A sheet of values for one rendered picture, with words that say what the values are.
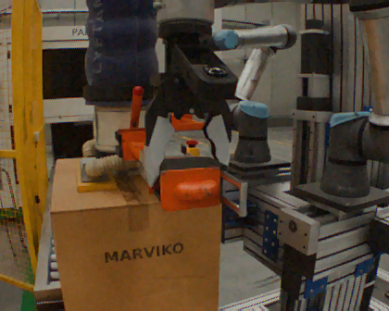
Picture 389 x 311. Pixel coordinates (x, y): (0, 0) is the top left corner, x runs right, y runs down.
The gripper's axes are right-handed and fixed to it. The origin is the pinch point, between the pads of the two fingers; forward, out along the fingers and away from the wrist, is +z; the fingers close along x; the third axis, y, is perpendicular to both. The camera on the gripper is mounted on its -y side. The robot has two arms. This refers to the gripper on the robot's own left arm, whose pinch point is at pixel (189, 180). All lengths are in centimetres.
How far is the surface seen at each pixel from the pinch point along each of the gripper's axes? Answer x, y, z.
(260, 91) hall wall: -600, 1017, -23
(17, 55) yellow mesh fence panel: 45, 152, -34
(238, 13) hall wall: -506, 1006, -281
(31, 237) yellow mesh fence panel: 44, 153, 68
